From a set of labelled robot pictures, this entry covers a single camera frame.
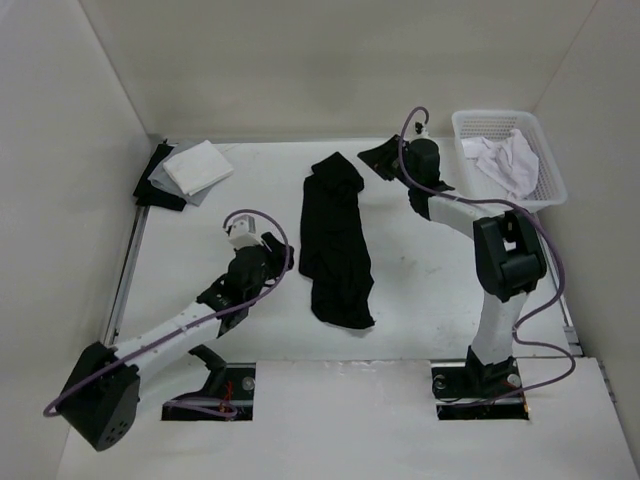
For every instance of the black tank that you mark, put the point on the black tank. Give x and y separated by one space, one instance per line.
147 195
333 250

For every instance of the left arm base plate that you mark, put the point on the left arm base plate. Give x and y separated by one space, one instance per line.
225 395

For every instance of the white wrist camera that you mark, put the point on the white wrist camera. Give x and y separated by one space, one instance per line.
418 131
242 232

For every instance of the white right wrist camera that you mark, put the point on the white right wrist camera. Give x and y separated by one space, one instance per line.
418 131

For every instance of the folded grey tank top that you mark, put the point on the folded grey tank top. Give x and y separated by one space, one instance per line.
160 179

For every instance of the white plastic mesh basket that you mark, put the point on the white plastic mesh basket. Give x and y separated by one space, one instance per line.
496 125

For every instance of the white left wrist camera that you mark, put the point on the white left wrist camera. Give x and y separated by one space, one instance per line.
242 232

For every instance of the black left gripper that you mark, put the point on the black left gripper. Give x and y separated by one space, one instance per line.
280 251

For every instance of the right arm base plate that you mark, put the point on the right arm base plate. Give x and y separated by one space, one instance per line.
480 400

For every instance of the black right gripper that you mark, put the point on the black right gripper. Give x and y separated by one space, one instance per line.
382 151

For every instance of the folded black tank top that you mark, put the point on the folded black tank top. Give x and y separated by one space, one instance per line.
147 195

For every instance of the right metal table rail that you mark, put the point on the right metal table rail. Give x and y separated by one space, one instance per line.
564 334

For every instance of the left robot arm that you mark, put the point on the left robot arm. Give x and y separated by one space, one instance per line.
101 396

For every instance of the crumpled white tank top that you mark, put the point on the crumpled white tank top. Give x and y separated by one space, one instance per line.
511 163

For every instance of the folded white tank top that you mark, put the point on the folded white tank top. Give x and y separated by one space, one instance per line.
197 168

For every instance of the metal table rail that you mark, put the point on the metal table rail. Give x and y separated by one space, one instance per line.
564 334
111 325

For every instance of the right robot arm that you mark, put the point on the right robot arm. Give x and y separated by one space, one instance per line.
508 262

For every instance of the left metal table rail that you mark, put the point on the left metal table rail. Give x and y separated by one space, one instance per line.
111 325

